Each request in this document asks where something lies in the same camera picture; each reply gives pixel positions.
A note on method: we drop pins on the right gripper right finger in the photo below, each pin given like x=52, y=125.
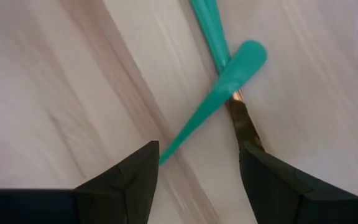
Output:
x=275, y=193

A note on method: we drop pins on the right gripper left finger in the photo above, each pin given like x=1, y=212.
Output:
x=123, y=193

